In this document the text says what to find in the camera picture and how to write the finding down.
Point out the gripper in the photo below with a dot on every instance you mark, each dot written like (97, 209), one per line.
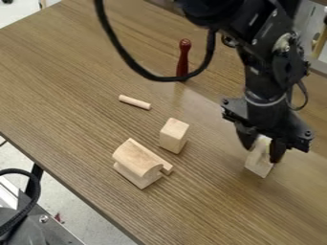
(268, 116)

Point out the small wooden block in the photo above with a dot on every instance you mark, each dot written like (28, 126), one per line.
(259, 161)

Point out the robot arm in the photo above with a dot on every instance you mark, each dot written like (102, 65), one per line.
(264, 32)

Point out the rectangular wooden block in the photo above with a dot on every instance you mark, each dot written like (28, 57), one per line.
(173, 135)

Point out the rounded wooden block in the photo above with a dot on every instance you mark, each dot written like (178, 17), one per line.
(137, 161)

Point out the wooden stick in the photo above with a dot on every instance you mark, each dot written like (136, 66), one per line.
(134, 102)

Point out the red toy pin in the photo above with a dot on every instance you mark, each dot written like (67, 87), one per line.
(183, 59)

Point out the grey metal base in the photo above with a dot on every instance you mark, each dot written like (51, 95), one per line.
(30, 228)

